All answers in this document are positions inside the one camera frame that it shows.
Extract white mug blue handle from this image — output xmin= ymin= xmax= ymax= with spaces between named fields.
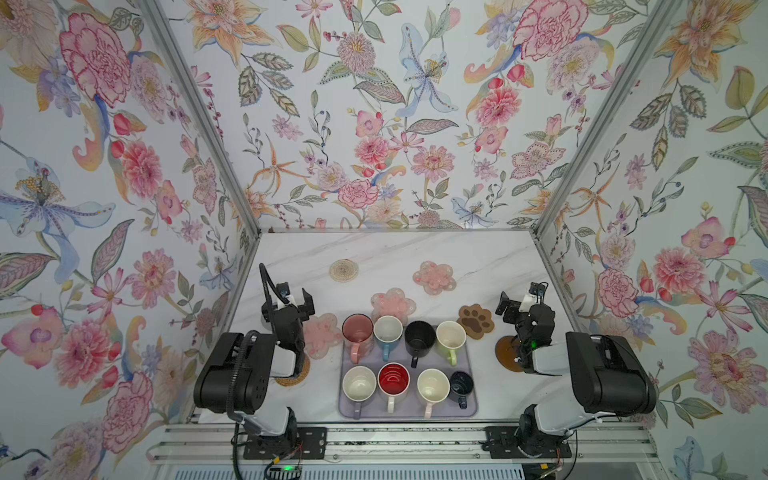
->
xmin=373 ymin=315 xmax=404 ymax=363

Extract brown paw print coaster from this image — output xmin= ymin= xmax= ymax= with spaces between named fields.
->
xmin=457 ymin=304 xmax=495 ymax=340

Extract pink flower coaster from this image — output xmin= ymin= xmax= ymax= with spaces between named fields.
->
xmin=412 ymin=261 xmax=457 ymax=296
xmin=370 ymin=288 xmax=417 ymax=326
xmin=303 ymin=313 xmax=343 ymax=360

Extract white mug grey handle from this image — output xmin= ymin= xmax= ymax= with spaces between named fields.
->
xmin=342 ymin=365 xmax=378 ymax=420

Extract white mug green handle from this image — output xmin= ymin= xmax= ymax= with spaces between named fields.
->
xmin=435 ymin=321 xmax=467 ymax=367

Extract round woven cork coaster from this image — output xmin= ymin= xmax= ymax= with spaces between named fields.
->
xmin=275 ymin=356 xmax=311 ymax=388

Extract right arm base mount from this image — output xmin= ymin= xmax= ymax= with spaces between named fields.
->
xmin=480 ymin=404 xmax=572 ymax=460

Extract small dark navy mug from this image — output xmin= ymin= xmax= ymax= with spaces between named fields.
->
xmin=448 ymin=371 xmax=474 ymax=410

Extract round beige patterned coaster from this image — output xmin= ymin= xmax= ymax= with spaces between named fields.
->
xmin=329 ymin=259 xmax=359 ymax=283

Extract cream mug pink handle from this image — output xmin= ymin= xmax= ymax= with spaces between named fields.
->
xmin=417 ymin=368 xmax=450 ymax=419

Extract aluminium front rail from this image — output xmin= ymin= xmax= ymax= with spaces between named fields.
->
xmin=147 ymin=421 xmax=659 ymax=466

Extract round wooden coaster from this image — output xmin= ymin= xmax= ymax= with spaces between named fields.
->
xmin=495 ymin=335 xmax=524 ymax=373

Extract red interior white mug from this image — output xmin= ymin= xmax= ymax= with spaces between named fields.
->
xmin=377 ymin=362 xmax=411 ymax=414

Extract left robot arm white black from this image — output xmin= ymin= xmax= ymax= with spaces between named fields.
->
xmin=193 ymin=264 xmax=315 ymax=438

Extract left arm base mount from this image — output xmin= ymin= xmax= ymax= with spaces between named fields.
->
xmin=240 ymin=407 xmax=328 ymax=460

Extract black mug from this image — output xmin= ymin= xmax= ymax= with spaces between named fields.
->
xmin=404 ymin=321 xmax=436 ymax=369

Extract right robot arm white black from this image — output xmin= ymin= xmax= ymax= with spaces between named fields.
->
xmin=495 ymin=282 xmax=658 ymax=456

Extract grey rectangular tray mat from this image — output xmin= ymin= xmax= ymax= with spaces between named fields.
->
xmin=338 ymin=324 xmax=479 ymax=421

